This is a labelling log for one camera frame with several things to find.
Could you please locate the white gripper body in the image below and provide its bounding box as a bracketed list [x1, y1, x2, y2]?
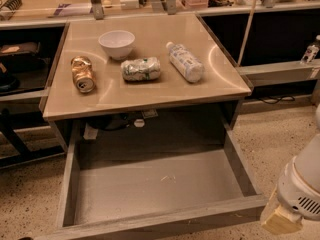
[277, 156, 320, 221]

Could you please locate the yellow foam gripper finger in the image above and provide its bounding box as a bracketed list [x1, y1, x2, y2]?
[260, 187, 303, 235]

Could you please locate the grey wooden top drawer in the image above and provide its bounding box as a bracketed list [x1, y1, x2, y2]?
[37, 110, 266, 240]

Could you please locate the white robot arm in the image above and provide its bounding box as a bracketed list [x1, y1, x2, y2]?
[260, 134, 320, 235]

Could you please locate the grey cabinet with beige top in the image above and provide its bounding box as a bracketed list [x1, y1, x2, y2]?
[43, 14, 251, 148]

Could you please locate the small bottle on shelf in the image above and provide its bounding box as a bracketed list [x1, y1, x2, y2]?
[301, 35, 320, 64]

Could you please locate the clear plastic water bottle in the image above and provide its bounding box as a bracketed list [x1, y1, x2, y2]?
[166, 42, 204, 83]

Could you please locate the wooden stick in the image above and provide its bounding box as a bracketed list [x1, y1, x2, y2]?
[237, 0, 257, 67]

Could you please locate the crumpled green white chip bag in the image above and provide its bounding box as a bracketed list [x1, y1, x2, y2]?
[121, 57, 161, 82]

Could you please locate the white ceramic bowl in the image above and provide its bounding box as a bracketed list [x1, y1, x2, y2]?
[98, 30, 135, 60]

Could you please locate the crushed gold soda can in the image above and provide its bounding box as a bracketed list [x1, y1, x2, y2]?
[71, 56, 96, 93]

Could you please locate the purple white paper packet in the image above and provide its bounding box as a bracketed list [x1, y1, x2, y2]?
[53, 3, 92, 17]

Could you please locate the long wooden back counter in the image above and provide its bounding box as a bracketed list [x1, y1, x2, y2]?
[1, 0, 320, 28]

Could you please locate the black coil spring tool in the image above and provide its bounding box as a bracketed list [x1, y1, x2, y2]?
[0, 0, 22, 21]

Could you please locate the black cable under shelf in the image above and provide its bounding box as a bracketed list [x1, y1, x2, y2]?
[258, 95, 297, 105]

